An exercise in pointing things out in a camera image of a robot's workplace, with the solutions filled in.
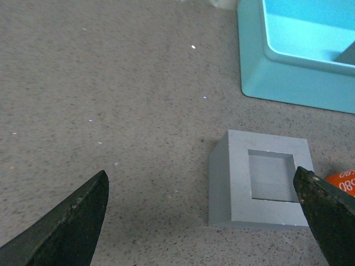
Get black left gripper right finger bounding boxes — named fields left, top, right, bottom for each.
left=293, top=166, right=354, bottom=265

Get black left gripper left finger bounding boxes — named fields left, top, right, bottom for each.
left=1, top=170, right=109, bottom=265

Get orange cylinder white numbers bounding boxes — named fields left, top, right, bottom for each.
left=325, top=169, right=355, bottom=197

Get gray cube square hole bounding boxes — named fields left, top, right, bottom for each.
left=208, top=130, right=313, bottom=231

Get gray cube round hole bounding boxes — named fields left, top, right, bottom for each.
left=334, top=42, right=355, bottom=65

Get turquoise plastic box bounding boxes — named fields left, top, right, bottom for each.
left=237, top=1, right=354, bottom=114

